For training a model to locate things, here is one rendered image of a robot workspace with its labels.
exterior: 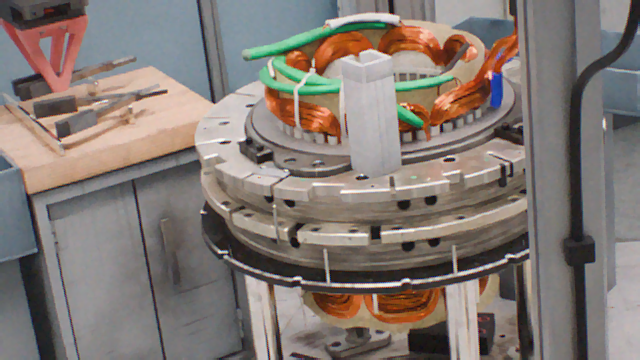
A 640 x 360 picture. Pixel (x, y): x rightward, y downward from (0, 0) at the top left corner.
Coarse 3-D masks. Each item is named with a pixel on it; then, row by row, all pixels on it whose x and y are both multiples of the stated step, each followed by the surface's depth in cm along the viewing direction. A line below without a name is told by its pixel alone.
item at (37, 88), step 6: (42, 78) 129; (24, 84) 128; (30, 84) 128; (36, 84) 129; (42, 84) 129; (48, 84) 129; (18, 90) 128; (24, 90) 128; (30, 90) 129; (36, 90) 129; (42, 90) 129; (48, 90) 129; (24, 96) 128; (30, 96) 129; (36, 96) 129
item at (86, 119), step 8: (80, 112) 121; (88, 112) 121; (64, 120) 119; (72, 120) 120; (80, 120) 120; (88, 120) 121; (96, 120) 122; (56, 128) 119; (64, 128) 119; (72, 128) 120; (80, 128) 121; (88, 128) 121; (64, 136) 120
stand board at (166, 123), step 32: (160, 96) 132; (192, 96) 131; (0, 128) 128; (96, 128) 125; (128, 128) 124; (160, 128) 123; (192, 128) 124; (32, 160) 120; (64, 160) 119; (96, 160) 120; (128, 160) 122; (32, 192) 118
